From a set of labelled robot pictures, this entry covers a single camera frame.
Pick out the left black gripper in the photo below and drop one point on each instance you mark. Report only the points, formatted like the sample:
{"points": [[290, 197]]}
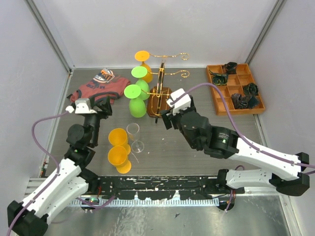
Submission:
{"points": [[105, 106]]}

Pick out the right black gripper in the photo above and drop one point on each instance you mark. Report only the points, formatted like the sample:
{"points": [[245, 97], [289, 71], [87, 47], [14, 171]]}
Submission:
{"points": [[168, 116]]}

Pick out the gold wine glass rack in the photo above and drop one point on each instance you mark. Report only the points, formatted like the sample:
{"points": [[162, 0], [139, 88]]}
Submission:
{"points": [[160, 95]]}

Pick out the green goblet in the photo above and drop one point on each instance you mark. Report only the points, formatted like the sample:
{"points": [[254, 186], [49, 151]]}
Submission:
{"points": [[137, 106], [140, 72]]}

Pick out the clear wine glass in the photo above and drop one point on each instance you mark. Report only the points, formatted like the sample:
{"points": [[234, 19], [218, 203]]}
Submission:
{"points": [[133, 131]]}

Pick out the green goblet front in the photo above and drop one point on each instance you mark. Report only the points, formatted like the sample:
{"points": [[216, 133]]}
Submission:
{"points": [[140, 72]]}

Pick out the orange goblet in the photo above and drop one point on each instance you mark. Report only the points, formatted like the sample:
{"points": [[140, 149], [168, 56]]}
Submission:
{"points": [[145, 61], [119, 137], [118, 157]]}

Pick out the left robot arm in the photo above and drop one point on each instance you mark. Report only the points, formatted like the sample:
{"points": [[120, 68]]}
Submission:
{"points": [[70, 179]]}

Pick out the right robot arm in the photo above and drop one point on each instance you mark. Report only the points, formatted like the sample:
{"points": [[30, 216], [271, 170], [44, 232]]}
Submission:
{"points": [[281, 171]]}

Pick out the red cloth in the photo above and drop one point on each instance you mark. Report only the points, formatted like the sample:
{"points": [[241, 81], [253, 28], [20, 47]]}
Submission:
{"points": [[102, 85]]}

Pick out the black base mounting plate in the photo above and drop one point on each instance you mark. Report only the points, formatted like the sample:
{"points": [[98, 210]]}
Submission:
{"points": [[157, 187]]}

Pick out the wooden compartment tray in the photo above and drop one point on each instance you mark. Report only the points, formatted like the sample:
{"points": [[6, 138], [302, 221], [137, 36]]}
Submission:
{"points": [[235, 84]]}

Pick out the black rolled item in tray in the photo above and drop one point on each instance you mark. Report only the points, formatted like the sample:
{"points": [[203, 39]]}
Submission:
{"points": [[251, 89]]}

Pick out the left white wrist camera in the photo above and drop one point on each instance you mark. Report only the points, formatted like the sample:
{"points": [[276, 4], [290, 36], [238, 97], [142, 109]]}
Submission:
{"points": [[81, 106]]}

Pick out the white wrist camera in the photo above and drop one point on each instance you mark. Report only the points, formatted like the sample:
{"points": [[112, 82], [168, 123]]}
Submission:
{"points": [[81, 106], [182, 104]]}

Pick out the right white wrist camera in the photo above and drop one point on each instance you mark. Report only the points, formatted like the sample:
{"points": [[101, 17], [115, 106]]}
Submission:
{"points": [[182, 104]]}

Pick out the grey cable duct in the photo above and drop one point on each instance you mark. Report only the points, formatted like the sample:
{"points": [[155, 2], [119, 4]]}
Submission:
{"points": [[174, 202]]}

